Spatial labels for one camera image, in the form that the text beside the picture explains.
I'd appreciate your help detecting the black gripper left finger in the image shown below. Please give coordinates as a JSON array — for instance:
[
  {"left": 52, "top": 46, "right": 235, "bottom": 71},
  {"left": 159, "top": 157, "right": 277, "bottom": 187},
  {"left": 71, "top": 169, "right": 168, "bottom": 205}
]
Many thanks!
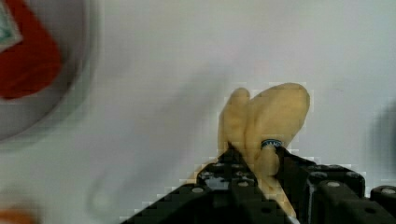
[{"left": 121, "top": 147, "right": 280, "bottom": 224}]

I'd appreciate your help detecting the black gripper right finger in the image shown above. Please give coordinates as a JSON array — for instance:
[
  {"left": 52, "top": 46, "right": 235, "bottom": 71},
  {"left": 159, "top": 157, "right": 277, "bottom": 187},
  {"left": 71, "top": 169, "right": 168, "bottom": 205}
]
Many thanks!
[{"left": 276, "top": 147, "right": 396, "bottom": 224}]

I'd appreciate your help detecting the peeled yellow banana toy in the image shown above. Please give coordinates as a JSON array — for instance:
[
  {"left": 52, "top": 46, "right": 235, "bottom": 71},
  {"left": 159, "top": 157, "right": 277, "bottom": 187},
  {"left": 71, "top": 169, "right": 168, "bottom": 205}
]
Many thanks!
[{"left": 217, "top": 83, "right": 310, "bottom": 217}]

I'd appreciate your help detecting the blue bowl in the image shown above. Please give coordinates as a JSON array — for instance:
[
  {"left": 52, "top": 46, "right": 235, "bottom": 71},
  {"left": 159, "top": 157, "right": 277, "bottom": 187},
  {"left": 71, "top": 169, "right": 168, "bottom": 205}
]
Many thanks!
[{"left": 371, "top": 102, "right": 396, "bottom": 175}]

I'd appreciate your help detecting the orange slice toy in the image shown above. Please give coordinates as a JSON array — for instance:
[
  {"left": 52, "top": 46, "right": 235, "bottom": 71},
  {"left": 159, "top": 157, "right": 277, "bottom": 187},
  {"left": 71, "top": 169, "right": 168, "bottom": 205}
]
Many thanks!
[{"left": 0, "top": 209, "right": 39, "bottom": 224}]

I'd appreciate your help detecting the grey round plate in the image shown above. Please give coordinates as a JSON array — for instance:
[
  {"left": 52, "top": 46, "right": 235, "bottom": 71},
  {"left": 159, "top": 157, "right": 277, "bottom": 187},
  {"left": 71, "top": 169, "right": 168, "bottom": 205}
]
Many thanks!
[{"left": 1, "top": 0, "right": 98, "bottom": 141}]

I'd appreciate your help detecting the red ketchup bottle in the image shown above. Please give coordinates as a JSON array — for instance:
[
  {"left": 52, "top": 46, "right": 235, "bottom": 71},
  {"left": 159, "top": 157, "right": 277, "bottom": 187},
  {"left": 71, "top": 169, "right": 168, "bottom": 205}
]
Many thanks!
[{"left": 0, "top": 0, "right": 62, "bottom": 100}]

